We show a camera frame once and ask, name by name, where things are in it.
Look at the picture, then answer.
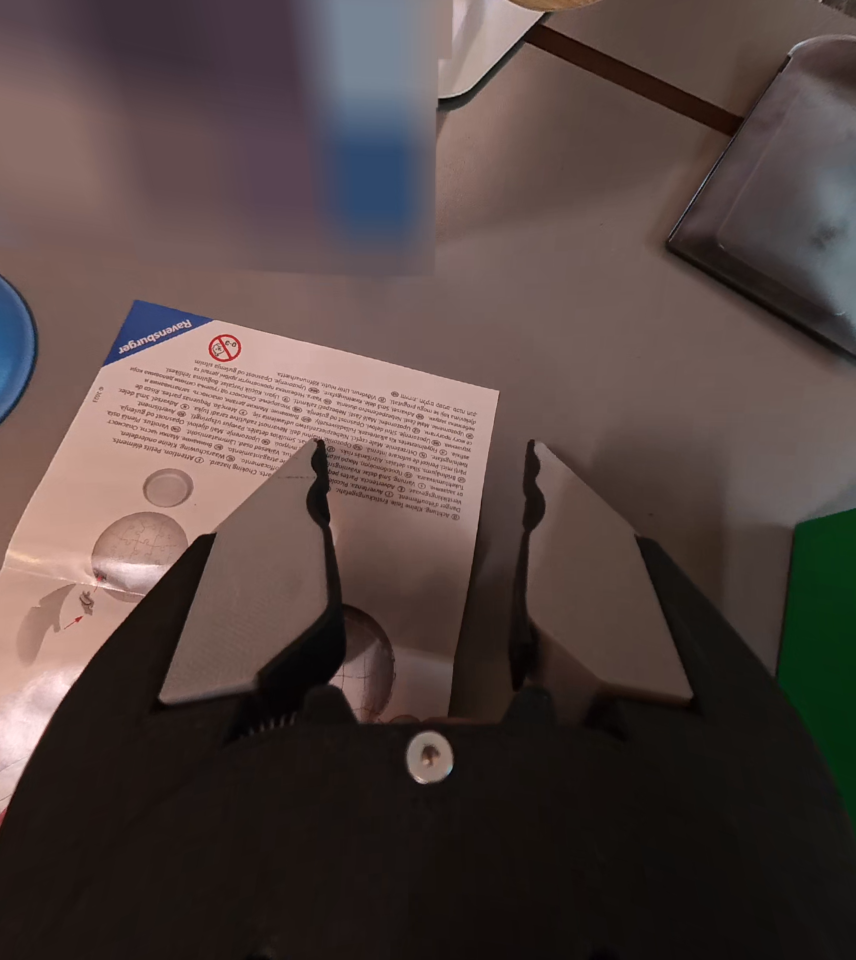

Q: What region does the green cloth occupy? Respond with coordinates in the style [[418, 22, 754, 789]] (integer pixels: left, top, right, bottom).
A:
[[776, 495, 856, 960]]

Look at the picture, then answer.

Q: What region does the grey plastic pouch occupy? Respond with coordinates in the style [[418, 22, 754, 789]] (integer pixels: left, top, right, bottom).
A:
[[666, 33, 856, 367]]

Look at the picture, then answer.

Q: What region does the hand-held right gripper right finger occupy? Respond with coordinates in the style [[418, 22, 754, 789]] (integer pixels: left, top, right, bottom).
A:
[[509, 440, 694, 702]]

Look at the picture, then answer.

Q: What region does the printed instruction leaflet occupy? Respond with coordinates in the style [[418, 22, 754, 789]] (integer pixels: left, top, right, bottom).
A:
[[0, 300, 501, 931]]

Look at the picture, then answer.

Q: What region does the white sign board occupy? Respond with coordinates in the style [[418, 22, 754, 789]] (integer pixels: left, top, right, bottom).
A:
[[437, 0, 545, 101]]

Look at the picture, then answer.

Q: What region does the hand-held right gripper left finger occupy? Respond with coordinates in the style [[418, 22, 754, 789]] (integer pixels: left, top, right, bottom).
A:
[[158, 438, 346, 706]]

